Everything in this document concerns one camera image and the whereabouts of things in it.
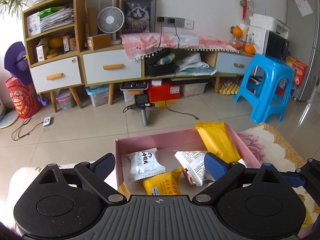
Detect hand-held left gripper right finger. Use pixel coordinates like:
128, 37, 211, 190
192, 152, 290, 204

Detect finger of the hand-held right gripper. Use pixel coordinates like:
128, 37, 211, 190
284, 158, 320, 187

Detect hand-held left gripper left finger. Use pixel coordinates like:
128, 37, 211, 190
30, 153, 127, 205

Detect white grey-print snack packet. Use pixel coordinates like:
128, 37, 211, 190
174, 151, 216, 186

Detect large yellow snack packet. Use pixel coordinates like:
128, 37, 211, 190
194, 122, 242, 162

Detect small red snack packet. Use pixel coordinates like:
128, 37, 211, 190
183, 167, 198, 183

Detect white black-print snack packet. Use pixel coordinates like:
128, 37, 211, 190
126, 148, 166, 182

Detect small yellow labelled snack packet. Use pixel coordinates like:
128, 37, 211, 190
142, 167, 183, 196

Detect pink cardboard box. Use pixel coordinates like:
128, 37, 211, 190
114, 124, 263, 198

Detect floral printed blanket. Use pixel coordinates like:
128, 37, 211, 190
6, 122, 320, 240

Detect clear storage box blue lid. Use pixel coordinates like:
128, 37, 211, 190
85, 85, 111, 107

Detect small clear storage box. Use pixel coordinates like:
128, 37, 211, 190
55, 90, 77, 110

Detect long clear storage box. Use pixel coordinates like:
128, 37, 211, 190
180, 82, 207, 97

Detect yellow egg tray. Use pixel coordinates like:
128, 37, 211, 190
219, 82, 241, 96

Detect clear box with black top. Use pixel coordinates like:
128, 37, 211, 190
120, 81, 148, 102

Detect wooden TV stand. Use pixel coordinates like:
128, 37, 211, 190
80, 44, 255, 105

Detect red cardboard box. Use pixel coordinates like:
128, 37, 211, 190
147, 80, 181, 102

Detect books under stool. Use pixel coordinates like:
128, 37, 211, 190
240, 75, 263, 97

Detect white folded plastic bags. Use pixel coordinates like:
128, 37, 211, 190
176, 54, 217, 76

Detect small pale blue drawer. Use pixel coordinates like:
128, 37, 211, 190
215, 52, 255, 76

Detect red printed drum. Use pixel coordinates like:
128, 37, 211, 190
5, 76, 42, 119

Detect round white base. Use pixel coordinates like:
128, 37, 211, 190
0, 107, 19, 129

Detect wide white drawer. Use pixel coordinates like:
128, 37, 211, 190
82, 49, 143, 85

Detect white drawer with lock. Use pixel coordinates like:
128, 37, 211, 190
30, 56, 83, 93

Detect black case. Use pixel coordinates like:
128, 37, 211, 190
146, 48, 177, 77

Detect red yellow gift box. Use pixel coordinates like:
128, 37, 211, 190
285, 55, 308, 87

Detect blue plastic stool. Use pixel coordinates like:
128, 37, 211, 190
234, 53, 295, 124

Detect brown cardboard box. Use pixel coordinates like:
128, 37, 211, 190
86, 34, 112, 51

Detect glass jar of oranges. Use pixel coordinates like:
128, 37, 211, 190
230, 36, 246, 51

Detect grey refrigerator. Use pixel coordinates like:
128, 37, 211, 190
286, 0, 320, 102

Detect pink fringed tablecloth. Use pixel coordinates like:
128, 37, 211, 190
120, 32, 248, 62

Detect small brown white box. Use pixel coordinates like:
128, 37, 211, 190
62, 35, 77, 52

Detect white barcode box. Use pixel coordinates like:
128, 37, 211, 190
36, 40, 49, 62

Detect yellow toy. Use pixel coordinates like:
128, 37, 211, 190
48, 37, 64, 58

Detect white carton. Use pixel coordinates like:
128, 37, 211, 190
246, 26, 267, 55

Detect black white microwave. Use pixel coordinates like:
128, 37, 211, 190
265, 30, 290, 61

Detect purple plush toy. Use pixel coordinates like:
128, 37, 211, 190
4, 41, 32, 88

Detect small white desk fan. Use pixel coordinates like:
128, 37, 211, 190
97, 6, 125, 45

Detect framed cat picture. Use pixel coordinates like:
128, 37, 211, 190
116, 0, 157, 34

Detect stack of papers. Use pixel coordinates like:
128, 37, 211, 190
39, 6, 75, 32

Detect wooden shelf cabinet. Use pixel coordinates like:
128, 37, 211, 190
22, 0, 85, 113

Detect white printed box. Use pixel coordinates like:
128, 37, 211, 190
26, 12, 41, 38

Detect white paper note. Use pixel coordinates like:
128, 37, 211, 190
294, 0, 314, 17

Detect handheld camera gimbal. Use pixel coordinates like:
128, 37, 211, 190
122, 94, 156, 126

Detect black floor cable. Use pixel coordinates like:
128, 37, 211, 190
11, 116, 47, 141

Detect black charger cable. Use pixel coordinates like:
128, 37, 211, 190
144, 21, 164, 80
165, 22, 199, 120

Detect white wall socket strip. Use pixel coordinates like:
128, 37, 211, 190
157, 16, 194, 29

